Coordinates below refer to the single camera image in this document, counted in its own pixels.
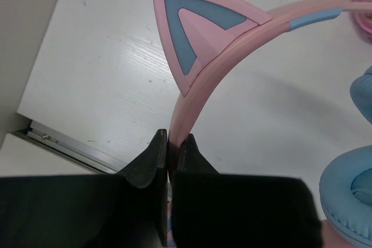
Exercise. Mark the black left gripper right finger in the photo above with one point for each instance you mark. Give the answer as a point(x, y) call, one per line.
point(210, 209)

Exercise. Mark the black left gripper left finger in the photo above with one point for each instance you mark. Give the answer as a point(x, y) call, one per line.
point(125, 209)

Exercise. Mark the pink blue cat-ear headphones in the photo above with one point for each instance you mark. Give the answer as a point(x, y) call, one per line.
point(203, 40)

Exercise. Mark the aluminium front rail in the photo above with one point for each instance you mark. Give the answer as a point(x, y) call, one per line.
point(68, 148)

